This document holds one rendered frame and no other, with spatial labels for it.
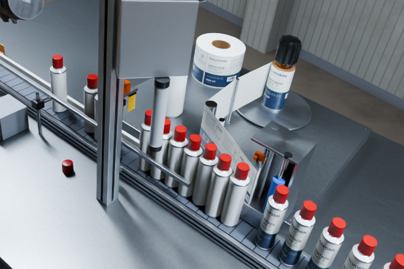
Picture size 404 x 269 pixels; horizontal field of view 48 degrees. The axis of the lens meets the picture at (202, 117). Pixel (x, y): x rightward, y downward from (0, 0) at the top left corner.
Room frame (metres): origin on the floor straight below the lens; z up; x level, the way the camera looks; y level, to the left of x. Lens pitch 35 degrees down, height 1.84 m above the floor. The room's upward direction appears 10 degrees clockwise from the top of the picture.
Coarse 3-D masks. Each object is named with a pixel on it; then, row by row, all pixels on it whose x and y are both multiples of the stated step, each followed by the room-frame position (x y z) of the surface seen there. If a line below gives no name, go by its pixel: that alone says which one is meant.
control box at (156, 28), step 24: (120, 0) 0.87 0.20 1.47; (144, 0) 0.89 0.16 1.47; (168, 0) 0.91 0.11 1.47; (192, 0) 0.94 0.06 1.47; (120, 24) 0.87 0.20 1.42; (144, 24) 0.89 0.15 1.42; (168, 24) 0.91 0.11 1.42; (192, 24) 0.93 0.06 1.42; (120, 48) 0.87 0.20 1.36; (144, 48) 0.89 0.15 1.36; (168, 48) 0.91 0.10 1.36; (120, 72) 0.87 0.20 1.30; (144, 72) 0.89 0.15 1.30; (168, 72) 0.92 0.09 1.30
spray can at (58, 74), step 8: (56, 56) 1.25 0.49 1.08; (56, 64) 1.24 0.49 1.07; (56, 72) 1.23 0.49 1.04; (64, 72) 1.25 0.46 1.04; (56, 80) 1.23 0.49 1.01; (64, 80) 1.25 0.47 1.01; (56, 88) 1.23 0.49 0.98; (64, 88) 1.24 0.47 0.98; (64, 96) 1.24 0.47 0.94; (56, 104) 1.23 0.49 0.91; (56, 112) 1.23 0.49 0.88
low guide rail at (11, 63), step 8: (0, 56) 1.47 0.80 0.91; (8, 64) 1.45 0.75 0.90; (16, 64) 1.43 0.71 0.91; (24, 72) 1.40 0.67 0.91; (40, 80) 1.35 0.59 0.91; (48, 88) 1.33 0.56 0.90; (72, 104) 1.26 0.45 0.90; (80, 104) 1.25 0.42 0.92; (128, 136) 1.13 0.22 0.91; (136, 144) 1.11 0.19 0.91
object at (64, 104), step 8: (0, 64) 1.35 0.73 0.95; (16, 72) 1.31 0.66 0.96; (24, 80) 1.28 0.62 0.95; (40, 88) 1.24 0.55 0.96; (48, 96) 1.22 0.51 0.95; (56, 96) 1.21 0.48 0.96; (64, 104) 1.17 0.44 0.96; (72, 112) 1.16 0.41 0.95; (80, 112) 1.15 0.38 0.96; (88, 120) 1.12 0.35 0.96; (128, 144) 1.04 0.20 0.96; (136, 152) 1.01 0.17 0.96; (152, 160) 0.98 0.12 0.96; (160, 168) 0.97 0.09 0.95; (168, 168) 0.96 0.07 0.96; (176, 176) 0.94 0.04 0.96; (184, 184) 0.92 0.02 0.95
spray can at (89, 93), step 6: (90, 78) 1.16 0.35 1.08; (96, 78) 1.17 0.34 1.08; (90, 84) 1.16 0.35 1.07; (96, 84) 1.17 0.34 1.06; (84, 90) 1.16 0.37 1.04; (90, 90) 1.16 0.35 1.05; (96, 90) 1.16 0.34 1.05; (84, 96) 1.16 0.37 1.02; (90, 96) 1.15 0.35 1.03; (84, 102) 1.16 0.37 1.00; (90, 102) 1.15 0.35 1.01; (84, 108) 1.16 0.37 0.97; (90, 108) 1.15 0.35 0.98; (90, 114) 1.15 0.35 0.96; (84, 126) 1.16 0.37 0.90; (90, 126) 1.15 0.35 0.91; (90, 132) 1.15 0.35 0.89
